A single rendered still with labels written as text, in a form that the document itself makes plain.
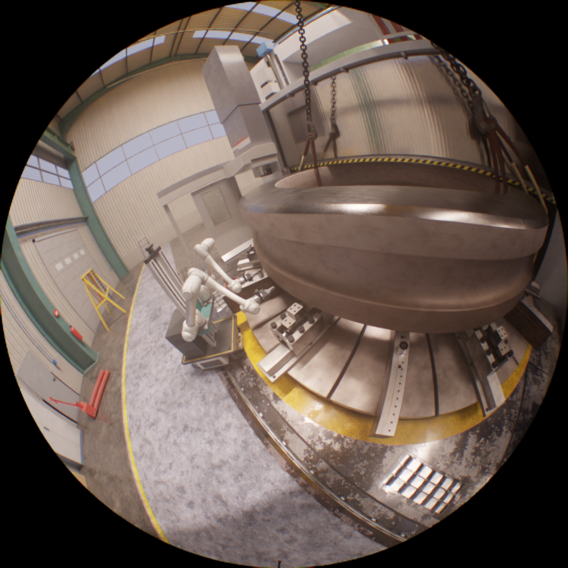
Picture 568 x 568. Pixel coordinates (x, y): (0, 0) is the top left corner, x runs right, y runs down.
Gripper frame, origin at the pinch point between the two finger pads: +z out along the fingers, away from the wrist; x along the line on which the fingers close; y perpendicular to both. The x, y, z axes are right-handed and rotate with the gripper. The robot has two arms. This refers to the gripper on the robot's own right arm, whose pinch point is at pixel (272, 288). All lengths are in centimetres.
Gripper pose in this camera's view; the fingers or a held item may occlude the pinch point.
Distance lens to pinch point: 181.2
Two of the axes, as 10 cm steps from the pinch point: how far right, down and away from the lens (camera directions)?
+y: 2.8, 7.6, 5.9
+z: 7.7, -5.4, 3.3
